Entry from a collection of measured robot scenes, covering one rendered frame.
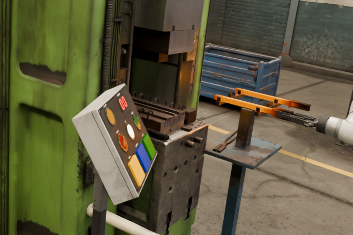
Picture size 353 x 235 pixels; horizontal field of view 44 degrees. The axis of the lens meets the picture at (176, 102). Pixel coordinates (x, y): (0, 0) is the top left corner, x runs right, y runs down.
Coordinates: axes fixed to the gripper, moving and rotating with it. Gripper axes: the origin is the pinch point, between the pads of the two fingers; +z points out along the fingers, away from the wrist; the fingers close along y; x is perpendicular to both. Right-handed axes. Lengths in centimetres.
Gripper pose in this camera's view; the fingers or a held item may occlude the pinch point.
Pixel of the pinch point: (282, 114)
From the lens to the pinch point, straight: 207.6
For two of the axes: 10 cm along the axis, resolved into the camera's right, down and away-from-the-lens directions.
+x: 1.1, -9.6, -2.7
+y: 5.3, -1.7, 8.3
